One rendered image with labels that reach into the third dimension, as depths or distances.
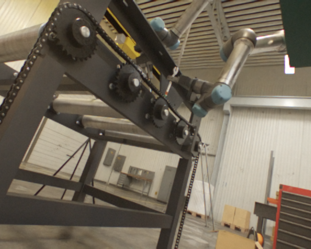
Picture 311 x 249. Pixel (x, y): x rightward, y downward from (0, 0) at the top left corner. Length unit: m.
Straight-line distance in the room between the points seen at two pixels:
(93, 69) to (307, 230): 2.62
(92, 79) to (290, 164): 10.73
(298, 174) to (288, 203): 8.26
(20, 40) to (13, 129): 0.40
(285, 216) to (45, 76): 2.69
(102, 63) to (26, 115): 0.36
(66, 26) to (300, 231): 2.77
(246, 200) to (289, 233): 8.21
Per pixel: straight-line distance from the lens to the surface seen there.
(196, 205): 9.23
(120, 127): 1.63
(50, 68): 0.74
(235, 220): 8.94
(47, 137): 11.27
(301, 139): 11.58
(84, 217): 0.95
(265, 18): 11.13
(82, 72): 0.84
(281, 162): 11.25
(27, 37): 0.94
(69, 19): 0.78
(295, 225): 2.91
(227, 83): 0.97
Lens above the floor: 0.46
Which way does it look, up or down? 17 degrees up
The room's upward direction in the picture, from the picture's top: 17 degrees clockwise
